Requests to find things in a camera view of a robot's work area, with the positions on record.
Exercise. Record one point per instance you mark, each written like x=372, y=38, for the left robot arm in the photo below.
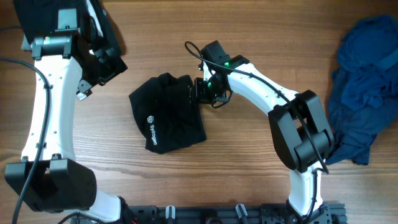
x=74, y=48

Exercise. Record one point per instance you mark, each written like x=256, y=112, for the folded black garment stack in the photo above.
x=39, y=17

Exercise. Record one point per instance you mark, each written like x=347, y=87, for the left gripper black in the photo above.
x=113, y=66

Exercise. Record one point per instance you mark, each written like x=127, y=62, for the folded grey garment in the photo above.
x=25, y=45

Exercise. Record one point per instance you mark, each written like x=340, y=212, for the black mounting rail base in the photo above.
x=330, y=213

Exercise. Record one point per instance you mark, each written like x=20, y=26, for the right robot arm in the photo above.
x=301, y=134

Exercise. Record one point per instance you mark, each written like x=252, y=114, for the blue garment pile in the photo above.
x=363, y=100

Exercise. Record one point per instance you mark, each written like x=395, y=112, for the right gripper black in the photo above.
x=202, y=96

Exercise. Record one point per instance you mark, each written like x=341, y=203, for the black t-shirt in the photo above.
x=165, y=115

